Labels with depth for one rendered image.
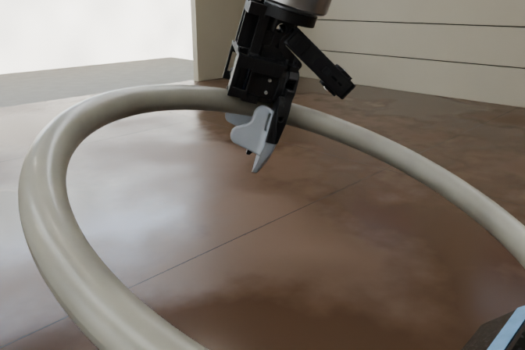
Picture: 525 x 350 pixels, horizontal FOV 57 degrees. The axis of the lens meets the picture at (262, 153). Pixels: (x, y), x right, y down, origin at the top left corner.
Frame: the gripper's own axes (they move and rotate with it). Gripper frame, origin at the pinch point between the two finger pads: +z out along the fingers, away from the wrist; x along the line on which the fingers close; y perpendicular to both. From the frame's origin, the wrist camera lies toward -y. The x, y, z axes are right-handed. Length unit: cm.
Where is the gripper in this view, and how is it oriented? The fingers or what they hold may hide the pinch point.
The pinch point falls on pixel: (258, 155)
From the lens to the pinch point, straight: 66.3
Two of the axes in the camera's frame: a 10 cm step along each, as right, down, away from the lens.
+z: -2.9, 8.7, 3.9
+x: 1.6, 4.5, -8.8
